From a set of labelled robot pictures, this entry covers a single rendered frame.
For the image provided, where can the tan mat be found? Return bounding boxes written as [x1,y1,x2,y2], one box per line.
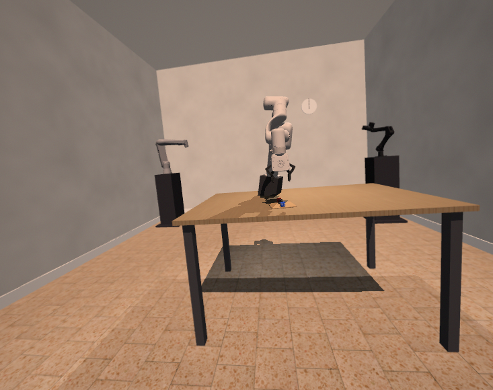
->
[269,202,297,209]

